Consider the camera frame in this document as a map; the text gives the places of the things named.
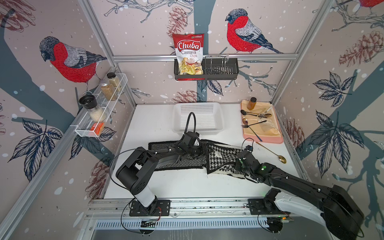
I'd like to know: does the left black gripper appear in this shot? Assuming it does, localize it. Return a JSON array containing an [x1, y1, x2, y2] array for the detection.
[[187, 142, 214, 159]]

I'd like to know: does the black white houndstooth scarf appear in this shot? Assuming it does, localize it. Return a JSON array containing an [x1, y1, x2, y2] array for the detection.
[[156, 140, 251, 179]]

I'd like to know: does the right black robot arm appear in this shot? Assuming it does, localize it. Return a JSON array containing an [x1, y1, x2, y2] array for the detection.
[[235, 146, 365, 240]]

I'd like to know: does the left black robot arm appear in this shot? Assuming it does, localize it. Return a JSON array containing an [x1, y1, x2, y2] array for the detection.
[[116, 132, 205, 212]]

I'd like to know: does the white perforated plastic basket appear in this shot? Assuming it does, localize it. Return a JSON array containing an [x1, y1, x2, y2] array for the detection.
[[172, 103, 225, 135]]

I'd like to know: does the gold spoon on table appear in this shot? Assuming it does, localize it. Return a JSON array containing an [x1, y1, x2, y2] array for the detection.
[[257, 142, 287, 164]]

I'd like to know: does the pink plastic tray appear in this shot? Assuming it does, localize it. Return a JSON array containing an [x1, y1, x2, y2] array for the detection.
[[241, 100, 283, 144]]

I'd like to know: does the copper spoon on tray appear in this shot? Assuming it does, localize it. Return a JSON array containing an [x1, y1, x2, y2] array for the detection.
[[241, 118, 269, 143]]

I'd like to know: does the beige cutting board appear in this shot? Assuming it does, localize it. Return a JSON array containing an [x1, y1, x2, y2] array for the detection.
[[240, 103, 280, 137]]

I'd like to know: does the black spoon on tray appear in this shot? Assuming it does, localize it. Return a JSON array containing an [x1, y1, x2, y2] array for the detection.
[[241, 110, 258, 117]]

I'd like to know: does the iridescent spoon on tray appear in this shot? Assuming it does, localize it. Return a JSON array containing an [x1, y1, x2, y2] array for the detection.
[[258, 112, 272, 119]]

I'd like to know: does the amber bottle on tray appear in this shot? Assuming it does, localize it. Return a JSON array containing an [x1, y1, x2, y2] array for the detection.
[[247, 97, 257, 111]]

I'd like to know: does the small orange box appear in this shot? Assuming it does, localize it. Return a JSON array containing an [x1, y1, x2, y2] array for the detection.
[[90, 122, 105, 137]]

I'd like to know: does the black lid spice jar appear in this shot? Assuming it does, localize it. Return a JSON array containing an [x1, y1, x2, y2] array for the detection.
[[79, 95, 107, 123]]

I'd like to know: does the brown spice jar middle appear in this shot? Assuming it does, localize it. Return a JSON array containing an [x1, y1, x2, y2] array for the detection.
[[101, 83, 118, 101]]

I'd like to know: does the red cassava chips bag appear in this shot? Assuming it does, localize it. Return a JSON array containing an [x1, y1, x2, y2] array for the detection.
[[172, 34, 204, 81]]

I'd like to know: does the tan spice jar rear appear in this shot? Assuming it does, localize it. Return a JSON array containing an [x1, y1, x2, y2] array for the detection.
[[107, 72, 122, 92]]

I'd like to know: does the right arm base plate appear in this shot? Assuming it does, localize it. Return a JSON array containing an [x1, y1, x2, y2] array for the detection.
[[247, 198, 287, 216]]

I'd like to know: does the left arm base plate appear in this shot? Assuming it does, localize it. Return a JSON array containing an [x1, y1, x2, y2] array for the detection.
[[129, 199, 171, 217]]

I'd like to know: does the black wire wall rack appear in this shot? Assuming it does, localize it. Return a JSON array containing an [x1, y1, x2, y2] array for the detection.
[[174, 57, 239, 81]]

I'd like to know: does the clear acrylic wall shelf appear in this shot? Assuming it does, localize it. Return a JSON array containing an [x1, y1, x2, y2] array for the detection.
[[75, 73, 128, 142]]

